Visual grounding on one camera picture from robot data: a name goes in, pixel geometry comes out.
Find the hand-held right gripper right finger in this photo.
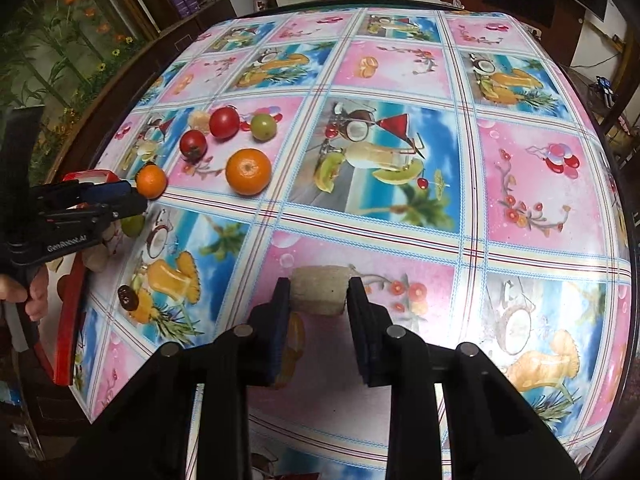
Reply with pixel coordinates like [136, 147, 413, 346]
[347, 277, 581, 480]

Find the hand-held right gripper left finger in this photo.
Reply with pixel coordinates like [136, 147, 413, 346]
[92, 277, 301, 480]

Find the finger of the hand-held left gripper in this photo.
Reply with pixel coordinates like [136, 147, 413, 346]
[31, 180, 135, 209]
[44, 194, 149, 227]

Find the small orange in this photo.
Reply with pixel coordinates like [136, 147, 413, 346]
[135, 165, 167, 199]

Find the red and white tray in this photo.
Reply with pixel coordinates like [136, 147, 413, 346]
[52, 170, 151, 386]

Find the dark brown date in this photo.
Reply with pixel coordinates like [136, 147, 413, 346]
[117, 285, 141, 312]

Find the red tomato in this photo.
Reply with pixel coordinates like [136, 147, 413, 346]
[179, 129, 208, 162]
[208, 105, 241, 140]

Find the large orange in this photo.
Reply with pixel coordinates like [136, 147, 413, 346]
[225, 148, 273, 196]

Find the person's left hand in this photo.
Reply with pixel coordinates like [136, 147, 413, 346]
[0, 261, 50, 323]

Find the beige fibrous chunk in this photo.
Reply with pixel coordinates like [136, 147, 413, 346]
[82, 245, 111, 271]

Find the fruit printed tablecloth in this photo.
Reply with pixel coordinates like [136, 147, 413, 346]
[75, 2, 633, 480]

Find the green round fruit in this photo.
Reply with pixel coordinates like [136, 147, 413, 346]
[250, 113, 278, 141]

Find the floral wall mural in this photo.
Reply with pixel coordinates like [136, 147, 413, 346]
[0, 0, 151, 131]

